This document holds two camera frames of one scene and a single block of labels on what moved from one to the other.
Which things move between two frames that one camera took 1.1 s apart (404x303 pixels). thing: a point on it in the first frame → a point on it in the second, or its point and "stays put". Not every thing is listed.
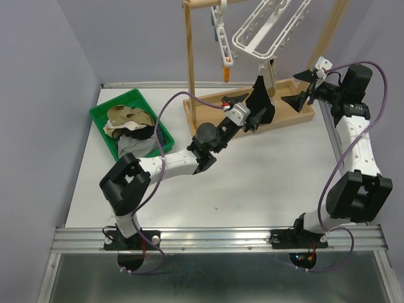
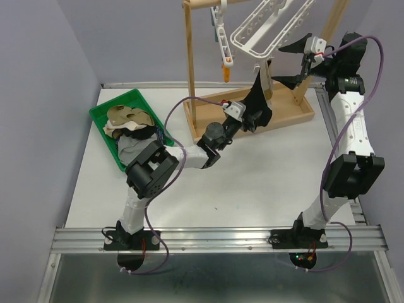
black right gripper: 296,101 → 292,81
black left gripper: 253,123 stays put
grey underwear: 137,148 stays put
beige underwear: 109,128 stays put
